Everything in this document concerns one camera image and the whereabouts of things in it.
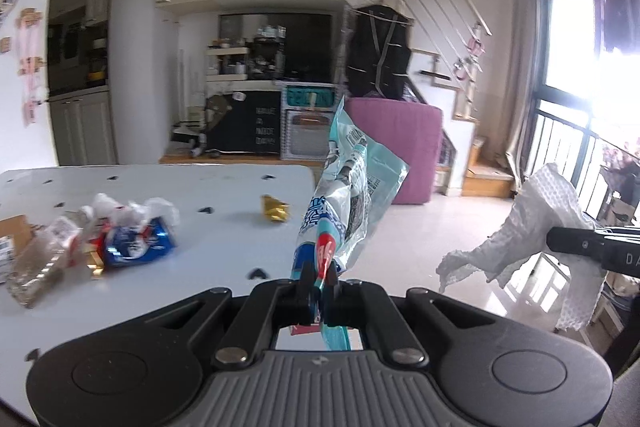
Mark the toy oven cardboard box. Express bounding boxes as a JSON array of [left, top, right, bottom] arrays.
[[280, 81, 337, 161]]

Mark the red snack wrapper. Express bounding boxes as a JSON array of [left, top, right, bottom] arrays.
[[67, 218, 112, 280]]

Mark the brown cardboard box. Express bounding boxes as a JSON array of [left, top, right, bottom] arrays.
[[0, 215, 32, 284]]

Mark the teal plastic snack wrapper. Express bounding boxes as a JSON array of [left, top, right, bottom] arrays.
[[288, 95, 411, 351]]

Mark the gold foil wrapper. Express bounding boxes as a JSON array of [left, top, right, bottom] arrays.
[[262, 194, 290, 223]]

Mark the clear plastic water bottle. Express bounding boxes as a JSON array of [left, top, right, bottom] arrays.
[[6, 216, 82, 308]]

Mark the white lace cloth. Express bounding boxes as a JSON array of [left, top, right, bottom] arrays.
[[436, 164, 606, 331]]

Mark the black chalkboard cabinet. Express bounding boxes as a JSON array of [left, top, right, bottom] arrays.
[[205, 91, 281, 156]]

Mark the pink folded mattress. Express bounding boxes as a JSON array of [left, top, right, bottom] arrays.
[[345, 98, 442, 205]]

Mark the crumpled white plastic bag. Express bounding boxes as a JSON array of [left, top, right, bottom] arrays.
[[79, 193, 180, 232]]

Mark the crushed blue soda can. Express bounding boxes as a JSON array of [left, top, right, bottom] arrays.
[[100, 217, 176, 268]]

